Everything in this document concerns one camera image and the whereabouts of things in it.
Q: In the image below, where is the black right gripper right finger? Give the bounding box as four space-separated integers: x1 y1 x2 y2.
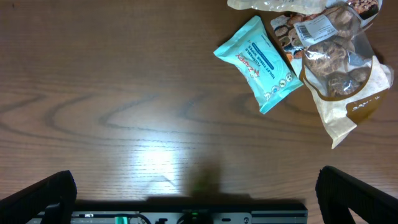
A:
315 166 397 224

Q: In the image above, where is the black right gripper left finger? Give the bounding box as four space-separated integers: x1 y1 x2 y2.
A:
1 170 77 223

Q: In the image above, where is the brown white snack bag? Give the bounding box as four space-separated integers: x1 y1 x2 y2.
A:
271 0 394 147

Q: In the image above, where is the teal snack packet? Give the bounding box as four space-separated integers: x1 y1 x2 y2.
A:
214 16 303 114

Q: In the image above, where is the beige paper pouch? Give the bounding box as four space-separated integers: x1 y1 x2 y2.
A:
227 0 328 14

